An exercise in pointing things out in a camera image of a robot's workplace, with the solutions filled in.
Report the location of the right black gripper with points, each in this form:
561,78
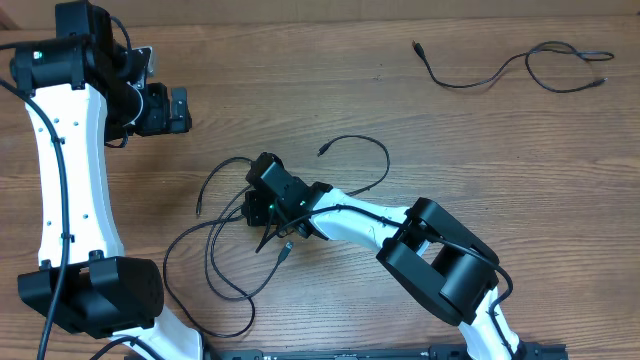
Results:
253,202

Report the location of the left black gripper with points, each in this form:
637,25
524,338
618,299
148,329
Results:
161,121

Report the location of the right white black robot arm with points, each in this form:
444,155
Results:
448,270

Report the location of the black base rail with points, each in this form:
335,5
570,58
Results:
526,351

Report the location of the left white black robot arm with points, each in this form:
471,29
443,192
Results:
85,92

